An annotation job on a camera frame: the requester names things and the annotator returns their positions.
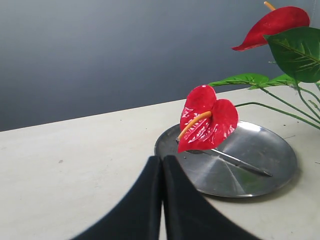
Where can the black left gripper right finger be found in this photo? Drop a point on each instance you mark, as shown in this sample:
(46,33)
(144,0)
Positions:
(188,216)

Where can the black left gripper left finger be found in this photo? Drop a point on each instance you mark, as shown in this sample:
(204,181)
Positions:
(137,216)

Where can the steel spoon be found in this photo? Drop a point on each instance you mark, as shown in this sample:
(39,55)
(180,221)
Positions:
(217,155)

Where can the artificial red anthurium plant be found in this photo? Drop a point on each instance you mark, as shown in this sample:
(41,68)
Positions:
(206,121)

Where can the round steel plate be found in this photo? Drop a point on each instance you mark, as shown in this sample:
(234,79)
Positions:
(251,143)

